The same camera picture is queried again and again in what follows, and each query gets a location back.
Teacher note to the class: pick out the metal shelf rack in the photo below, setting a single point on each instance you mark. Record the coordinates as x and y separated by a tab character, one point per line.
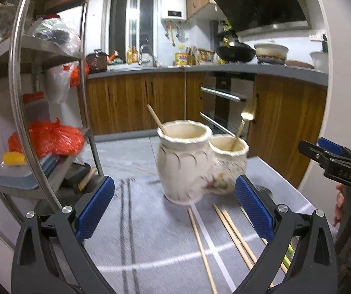
55	55

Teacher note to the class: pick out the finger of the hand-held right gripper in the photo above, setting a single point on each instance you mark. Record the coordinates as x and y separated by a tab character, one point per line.
344	171
331	146

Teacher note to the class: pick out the small cream ceramic jar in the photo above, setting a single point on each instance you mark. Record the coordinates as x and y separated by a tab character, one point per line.
227	171

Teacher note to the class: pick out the brown pot lid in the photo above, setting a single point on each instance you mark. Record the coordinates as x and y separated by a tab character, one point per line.
299	63

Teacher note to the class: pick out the yellow oil bottle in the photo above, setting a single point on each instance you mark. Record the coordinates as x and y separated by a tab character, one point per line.
181	58

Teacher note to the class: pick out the yellow lidded plastic container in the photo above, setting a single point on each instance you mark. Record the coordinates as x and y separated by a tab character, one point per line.
14	165

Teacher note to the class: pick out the wooden base cabinets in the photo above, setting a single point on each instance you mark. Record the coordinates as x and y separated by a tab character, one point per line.
132	104

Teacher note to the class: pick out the kitchen window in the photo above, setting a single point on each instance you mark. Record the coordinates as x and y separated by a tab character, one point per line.
132	24

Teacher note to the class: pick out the wall socket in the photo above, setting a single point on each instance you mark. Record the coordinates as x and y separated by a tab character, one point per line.
318	35

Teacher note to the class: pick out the grey kitchen countertop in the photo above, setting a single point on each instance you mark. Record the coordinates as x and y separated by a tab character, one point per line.
163	69

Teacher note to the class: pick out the large orange plastic bag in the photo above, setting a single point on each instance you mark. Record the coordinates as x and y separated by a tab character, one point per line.
49	139

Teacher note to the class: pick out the clear plastic bag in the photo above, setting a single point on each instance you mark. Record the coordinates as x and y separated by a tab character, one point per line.
55	33

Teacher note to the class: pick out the built-in oven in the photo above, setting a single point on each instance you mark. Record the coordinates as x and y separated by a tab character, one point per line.
224	98

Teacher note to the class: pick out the large cream ceramic jar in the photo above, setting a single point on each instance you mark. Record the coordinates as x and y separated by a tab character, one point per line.
181	171

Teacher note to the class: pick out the grey striped table mat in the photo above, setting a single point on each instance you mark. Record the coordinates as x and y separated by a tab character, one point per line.
150	235

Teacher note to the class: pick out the dark rice cooker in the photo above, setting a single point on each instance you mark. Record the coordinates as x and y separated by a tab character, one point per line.
96	62

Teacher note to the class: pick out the white plastic bag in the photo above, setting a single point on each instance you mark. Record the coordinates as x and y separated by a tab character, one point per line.
57	85

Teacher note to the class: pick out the small orange plastic bag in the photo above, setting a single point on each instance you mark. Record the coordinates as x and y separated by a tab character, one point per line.
75	73

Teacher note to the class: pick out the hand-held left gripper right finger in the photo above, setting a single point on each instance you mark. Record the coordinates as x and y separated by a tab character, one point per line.
253	208

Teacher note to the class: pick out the gold spoon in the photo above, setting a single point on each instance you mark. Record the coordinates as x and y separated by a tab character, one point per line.
246	116

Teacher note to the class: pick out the black wok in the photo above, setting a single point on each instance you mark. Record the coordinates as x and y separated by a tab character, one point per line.
236	53

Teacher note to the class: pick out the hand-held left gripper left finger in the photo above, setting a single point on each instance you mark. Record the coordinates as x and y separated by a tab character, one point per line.
94	208

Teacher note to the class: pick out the red plastic item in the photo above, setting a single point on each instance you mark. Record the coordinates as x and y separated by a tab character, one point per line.
33	98

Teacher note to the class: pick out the white water heater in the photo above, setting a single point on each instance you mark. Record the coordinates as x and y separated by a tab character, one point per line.
174	4

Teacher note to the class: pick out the black range hood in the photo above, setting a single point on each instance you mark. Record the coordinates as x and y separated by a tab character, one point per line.
261	3

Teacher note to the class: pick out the metal faucet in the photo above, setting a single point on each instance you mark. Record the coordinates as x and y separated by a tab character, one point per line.
147	50

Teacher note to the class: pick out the light green stick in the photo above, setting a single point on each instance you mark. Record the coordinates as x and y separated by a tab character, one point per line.
288	254

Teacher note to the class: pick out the white clay pot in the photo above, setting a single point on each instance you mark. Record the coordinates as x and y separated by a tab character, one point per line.
271	53

